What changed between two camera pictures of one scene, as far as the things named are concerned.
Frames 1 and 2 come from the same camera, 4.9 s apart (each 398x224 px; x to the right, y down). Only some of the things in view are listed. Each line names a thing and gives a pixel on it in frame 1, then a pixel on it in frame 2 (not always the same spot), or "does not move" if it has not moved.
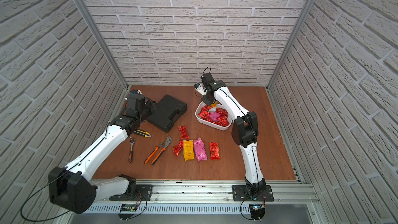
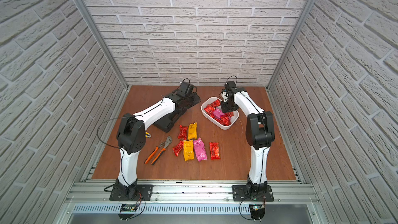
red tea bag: [184, 133] does not move
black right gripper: [207, 101] → [225, 108]
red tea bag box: [214, 147] does not move
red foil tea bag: [176, 149] does not move
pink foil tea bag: [200, 150] does not move
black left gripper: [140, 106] → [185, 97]
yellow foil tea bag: [188, 150] does not move
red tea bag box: [223, 120] does not move
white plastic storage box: [206, 123] → [211, 110]
